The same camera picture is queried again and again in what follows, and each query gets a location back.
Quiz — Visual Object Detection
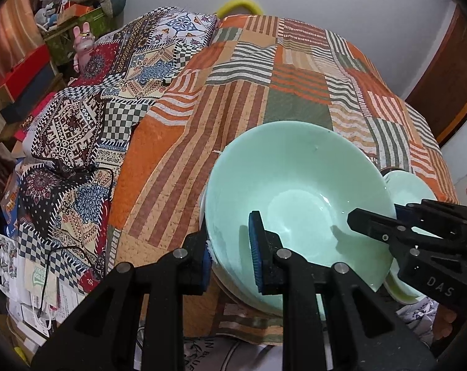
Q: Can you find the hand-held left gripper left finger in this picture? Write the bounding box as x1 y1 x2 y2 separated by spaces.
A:
31 216 213 371

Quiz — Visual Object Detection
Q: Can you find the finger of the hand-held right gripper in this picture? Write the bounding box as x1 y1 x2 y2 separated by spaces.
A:
347 208 411 249
396 199 467 237

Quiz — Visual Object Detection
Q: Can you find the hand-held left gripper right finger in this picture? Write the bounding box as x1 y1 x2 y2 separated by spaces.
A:
248 211 437 371

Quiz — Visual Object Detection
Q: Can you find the light green plate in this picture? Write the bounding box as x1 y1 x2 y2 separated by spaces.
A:
382 169 448 304

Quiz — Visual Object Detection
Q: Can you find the pink bowl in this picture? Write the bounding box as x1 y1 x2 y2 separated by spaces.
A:
212 267 292 318

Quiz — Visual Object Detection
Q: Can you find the white black-spotted bowl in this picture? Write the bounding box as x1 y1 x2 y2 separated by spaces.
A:
200 185 226 275

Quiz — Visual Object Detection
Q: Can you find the light green bowl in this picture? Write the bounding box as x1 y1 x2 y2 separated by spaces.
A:
204 121 398 318

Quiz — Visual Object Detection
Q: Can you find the person's right hand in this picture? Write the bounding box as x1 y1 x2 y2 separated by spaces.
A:
432 307 460 343

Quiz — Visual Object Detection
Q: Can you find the brown wooden door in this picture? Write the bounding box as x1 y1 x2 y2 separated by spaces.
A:
405 4 467 148

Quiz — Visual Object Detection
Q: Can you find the orange patchwork blanket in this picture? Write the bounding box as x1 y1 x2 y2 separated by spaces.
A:
106 15 460 346

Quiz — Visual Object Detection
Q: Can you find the pile of papers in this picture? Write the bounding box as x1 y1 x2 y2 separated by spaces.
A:
0 236 85 350

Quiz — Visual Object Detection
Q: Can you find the patterned checkered quilt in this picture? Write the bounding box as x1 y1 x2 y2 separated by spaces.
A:
0 6 218 302

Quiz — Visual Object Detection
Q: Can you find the colourful printed box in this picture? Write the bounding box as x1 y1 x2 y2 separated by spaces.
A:
0 170 22 237

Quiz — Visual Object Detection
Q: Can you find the dark blue box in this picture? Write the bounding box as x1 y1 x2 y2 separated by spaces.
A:
1 64 59 122

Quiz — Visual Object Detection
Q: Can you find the yellow curved tube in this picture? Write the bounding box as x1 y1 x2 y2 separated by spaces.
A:
214 0 265 19

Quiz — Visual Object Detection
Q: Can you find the pink rabbit figure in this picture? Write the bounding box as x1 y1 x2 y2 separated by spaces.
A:
71 21 97 75

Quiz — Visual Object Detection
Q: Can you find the red box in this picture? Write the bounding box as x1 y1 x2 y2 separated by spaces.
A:
0 44 51 102

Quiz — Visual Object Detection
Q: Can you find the green cardboard box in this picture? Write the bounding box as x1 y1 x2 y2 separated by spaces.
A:
44 7 115 66

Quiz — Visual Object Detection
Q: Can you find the orange brown curtain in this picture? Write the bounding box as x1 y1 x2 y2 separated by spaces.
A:
0 0 37 82

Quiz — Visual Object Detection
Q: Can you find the thin black cable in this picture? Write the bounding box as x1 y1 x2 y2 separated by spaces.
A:
38 164 117 319

